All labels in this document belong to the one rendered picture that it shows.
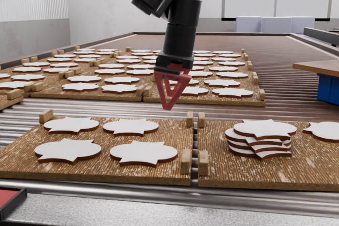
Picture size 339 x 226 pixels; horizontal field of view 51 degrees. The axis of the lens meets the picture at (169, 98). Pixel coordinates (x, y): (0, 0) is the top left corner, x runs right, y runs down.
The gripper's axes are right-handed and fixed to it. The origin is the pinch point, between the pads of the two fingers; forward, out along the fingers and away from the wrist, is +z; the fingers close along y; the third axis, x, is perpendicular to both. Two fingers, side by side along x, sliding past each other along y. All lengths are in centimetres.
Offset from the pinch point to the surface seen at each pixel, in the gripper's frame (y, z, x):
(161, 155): -2.6, 11.1, -0.5
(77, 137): 8.3, 15.7, 20.0
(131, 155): -2.8, 12.1, 5.4
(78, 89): 56, 18, 35
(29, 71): 94, 26, 72
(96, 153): -2.3, 13.4, 12.7
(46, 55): 161, 31, 91
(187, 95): 53, 12, -4
